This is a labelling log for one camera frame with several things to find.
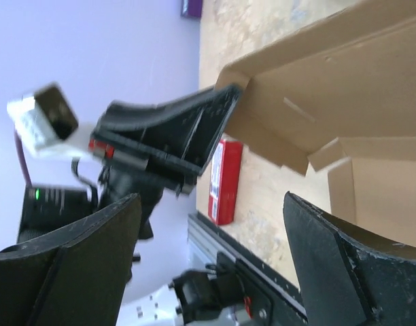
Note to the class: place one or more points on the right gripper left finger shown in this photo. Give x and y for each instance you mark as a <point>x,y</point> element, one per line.
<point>75,275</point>

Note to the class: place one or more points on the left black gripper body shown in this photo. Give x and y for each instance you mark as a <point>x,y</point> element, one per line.
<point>143,169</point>

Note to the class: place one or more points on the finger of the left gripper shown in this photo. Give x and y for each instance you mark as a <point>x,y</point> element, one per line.
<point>177,137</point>

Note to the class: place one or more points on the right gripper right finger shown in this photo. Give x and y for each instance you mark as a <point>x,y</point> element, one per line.
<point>348,275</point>

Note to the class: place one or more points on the brown cardboard box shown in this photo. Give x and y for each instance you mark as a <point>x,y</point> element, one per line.
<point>340,96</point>

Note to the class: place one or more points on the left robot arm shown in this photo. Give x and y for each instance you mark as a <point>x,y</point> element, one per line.
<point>77,273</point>

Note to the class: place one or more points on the red flat box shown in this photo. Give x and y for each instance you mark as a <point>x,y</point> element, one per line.
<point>224,181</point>

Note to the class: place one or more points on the purple flat box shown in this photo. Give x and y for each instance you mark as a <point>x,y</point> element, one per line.
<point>191,9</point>

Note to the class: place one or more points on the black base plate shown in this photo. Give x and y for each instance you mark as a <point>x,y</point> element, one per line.
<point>273,300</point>

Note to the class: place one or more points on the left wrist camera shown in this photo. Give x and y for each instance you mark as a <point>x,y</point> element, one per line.
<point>43,119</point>

